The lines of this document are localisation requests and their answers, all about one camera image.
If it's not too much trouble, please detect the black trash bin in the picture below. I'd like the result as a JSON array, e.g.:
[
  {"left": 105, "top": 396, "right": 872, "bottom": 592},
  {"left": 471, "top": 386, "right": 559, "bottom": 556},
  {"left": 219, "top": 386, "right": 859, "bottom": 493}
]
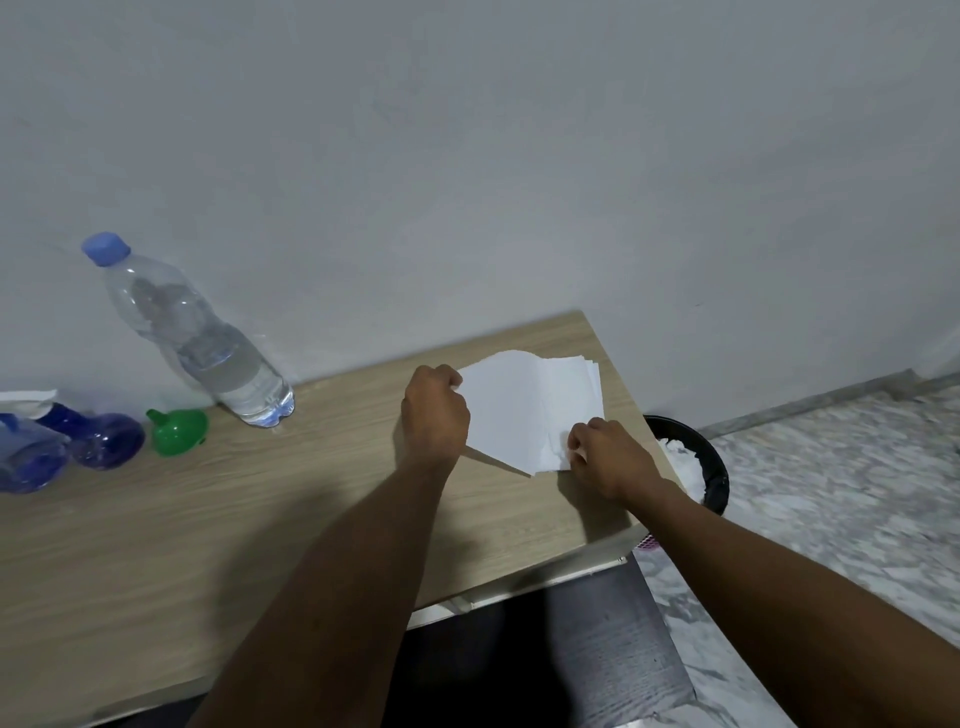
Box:
[{"left": 633, "top": 414, "right": 730, "bottom": 555}]

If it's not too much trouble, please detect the wooden table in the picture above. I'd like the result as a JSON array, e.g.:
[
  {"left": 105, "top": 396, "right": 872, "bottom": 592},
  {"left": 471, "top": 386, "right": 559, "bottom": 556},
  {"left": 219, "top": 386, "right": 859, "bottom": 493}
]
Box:
[{"left": 0, "top": 311, "right": 684, "bottom": 728}]

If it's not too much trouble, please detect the white paper towel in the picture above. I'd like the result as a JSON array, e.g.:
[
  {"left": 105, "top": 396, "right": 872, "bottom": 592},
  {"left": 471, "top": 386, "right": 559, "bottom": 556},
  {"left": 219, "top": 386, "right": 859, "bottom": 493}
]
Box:
[{"left": 457, "top": 350, "right": 606, "bottom": 478}]

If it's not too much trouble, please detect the blue bottle cap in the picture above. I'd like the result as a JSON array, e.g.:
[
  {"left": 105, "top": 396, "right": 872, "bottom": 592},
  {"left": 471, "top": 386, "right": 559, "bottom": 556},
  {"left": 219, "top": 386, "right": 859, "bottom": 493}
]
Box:
[{"left": 80, "top": 231, "right": 133, "bottom": 268}]

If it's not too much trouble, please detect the person's left hand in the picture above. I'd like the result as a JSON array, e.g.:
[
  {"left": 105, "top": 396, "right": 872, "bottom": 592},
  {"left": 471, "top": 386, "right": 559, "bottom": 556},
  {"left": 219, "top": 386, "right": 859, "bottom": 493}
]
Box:
[{"left": 399, "top": 364, "right": 472, "bottom": 474}]

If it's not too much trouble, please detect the green plastic funnel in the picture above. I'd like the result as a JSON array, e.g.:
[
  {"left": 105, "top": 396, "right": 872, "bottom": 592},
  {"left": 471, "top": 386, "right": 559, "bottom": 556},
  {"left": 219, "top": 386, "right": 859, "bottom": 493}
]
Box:
[{"left": 146, "top": 408, "right": 210, "bottom": 457}]

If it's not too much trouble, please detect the person's right hand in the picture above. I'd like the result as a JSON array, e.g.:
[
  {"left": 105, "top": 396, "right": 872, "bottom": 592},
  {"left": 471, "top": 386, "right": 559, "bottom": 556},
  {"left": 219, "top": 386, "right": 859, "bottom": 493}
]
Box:
[{"left": 566, "top": 417, "right": 665, "bottom": 505}]

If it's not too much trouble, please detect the black wooden board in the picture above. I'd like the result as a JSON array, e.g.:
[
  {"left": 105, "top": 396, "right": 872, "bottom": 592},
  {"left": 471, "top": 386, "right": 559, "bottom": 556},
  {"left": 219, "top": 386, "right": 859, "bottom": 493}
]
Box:
[{"left": 97, "top": 554, "right": 699, "bottom": 728}]

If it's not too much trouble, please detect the person's right forearm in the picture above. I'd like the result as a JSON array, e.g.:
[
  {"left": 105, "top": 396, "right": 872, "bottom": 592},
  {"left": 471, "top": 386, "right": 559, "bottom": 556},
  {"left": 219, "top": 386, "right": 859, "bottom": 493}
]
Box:
[{"left": 626, "top": 479, "right": 960, "bottom": 728}]

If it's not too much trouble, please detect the clear plastic water bottle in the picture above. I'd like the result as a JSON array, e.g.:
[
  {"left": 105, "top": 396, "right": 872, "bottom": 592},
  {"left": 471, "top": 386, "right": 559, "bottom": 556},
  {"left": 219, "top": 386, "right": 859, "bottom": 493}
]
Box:
[{"left": 101, "top": 251, "right": 296, "bottom": 429}]

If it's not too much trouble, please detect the crumpled white paper waste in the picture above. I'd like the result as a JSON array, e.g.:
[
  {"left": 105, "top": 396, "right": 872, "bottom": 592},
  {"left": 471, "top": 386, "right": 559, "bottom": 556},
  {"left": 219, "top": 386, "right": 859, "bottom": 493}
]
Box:
[{"left": 659, "top": 438, "right": 708, "bottom": 504}]

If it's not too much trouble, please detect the person's left forearm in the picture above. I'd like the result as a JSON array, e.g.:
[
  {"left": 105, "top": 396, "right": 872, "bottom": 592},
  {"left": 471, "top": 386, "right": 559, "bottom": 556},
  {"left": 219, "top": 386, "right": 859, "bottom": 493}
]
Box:
[{"left": 187, "top": 457, "right": 459, "bottom": 728}]

